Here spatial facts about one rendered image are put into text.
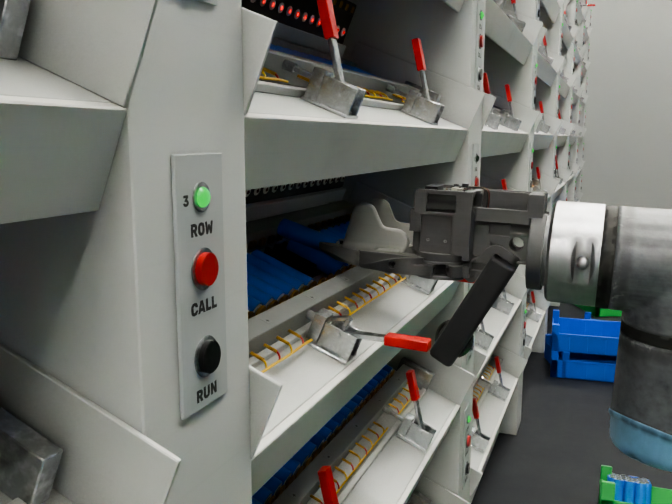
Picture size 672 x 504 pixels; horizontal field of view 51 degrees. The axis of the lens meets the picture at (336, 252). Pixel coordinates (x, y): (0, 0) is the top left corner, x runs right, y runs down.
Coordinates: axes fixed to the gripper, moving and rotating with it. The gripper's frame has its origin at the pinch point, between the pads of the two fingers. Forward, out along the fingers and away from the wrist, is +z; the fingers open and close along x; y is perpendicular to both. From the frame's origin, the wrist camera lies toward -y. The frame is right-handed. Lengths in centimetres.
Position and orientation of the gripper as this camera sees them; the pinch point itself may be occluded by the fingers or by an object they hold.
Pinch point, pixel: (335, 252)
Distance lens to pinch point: 69.7
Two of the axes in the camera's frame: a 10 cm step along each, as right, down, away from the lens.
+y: 0.4, -9.8, -1.8
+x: -3.6, 1.5, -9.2
